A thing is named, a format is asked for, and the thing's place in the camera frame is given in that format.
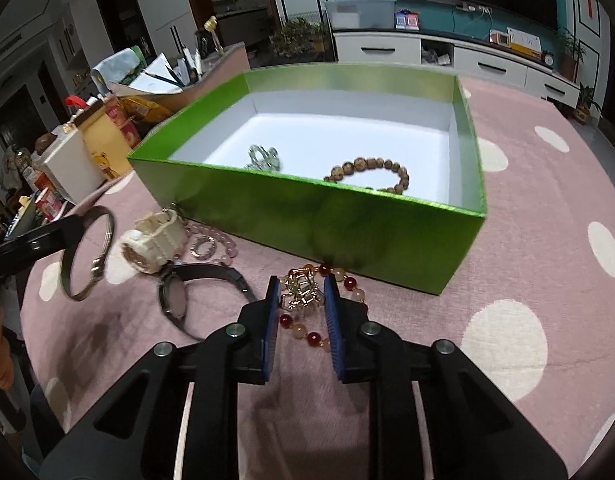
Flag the brown wooden bead bracelet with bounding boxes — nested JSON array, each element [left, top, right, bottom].
[[323, 156, 411, 193]]

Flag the white paper sheets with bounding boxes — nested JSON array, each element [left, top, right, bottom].
[[110, 52, 183, 96]]

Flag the small potted plant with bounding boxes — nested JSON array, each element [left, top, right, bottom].
[[575, 85, 603, 123]]

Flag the yellow jar with brown lid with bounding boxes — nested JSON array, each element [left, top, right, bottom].
[[70, 97, 143, 181]]

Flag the gold hexagon charm bracelet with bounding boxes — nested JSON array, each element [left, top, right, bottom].
[[280, 268, 329, 311]]

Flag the white television cabinet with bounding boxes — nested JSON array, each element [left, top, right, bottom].
[[332, 27, 581, 108]]

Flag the green and white bag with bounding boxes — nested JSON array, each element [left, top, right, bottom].
[[90, 46, 148, 86]]

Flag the green cardboard box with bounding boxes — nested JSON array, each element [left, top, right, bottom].
[[128, 62, 488, 297]]

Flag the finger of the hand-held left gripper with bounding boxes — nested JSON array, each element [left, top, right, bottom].
[[0, 216, 86, 282]]

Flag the orange snack bag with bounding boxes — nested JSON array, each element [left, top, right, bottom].
[[120, 95, 173, 123]]

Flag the yellow and white box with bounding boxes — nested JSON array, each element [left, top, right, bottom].
[[507, 27, 543, 56]]

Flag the tall potted plant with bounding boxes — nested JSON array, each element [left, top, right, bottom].
[[557, 27, 588, 81]]

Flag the small ring bracelet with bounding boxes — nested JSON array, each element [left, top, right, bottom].
[[190, 235, 217, 261]]

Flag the pink desk organizer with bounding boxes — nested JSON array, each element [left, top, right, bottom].
[[180, 42, 251, 111]]

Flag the leafy plant in dark planter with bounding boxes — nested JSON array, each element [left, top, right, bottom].
[[270, 17, 333, 63]]

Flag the dark grey wristwatch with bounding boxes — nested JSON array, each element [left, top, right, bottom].
[[156, 262, 258, 341]]

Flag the thin metal bangle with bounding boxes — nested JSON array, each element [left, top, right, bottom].
[[60, 206, 117, 302]]

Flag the pink bead bracelet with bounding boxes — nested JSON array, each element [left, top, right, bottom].
[[172, 222, 238, 267]]

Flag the red and yellow bead bracelet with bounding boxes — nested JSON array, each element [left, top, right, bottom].
[[278, 262, 368, 353]]

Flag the silver ornate bracelet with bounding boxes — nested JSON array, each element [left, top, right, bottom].
[[245, 144, 283, 173]]

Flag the clear plastic storage box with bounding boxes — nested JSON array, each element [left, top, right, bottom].
[[323, 0, 397, 31]]

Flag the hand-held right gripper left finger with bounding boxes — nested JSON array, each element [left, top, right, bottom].
[[38, 276, 281, 480]]

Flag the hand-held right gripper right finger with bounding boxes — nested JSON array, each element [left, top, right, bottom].
[[323, 272, 571, 480]]

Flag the white wristwatch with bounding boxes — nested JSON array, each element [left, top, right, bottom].
[[118, 208, 184, 275]]

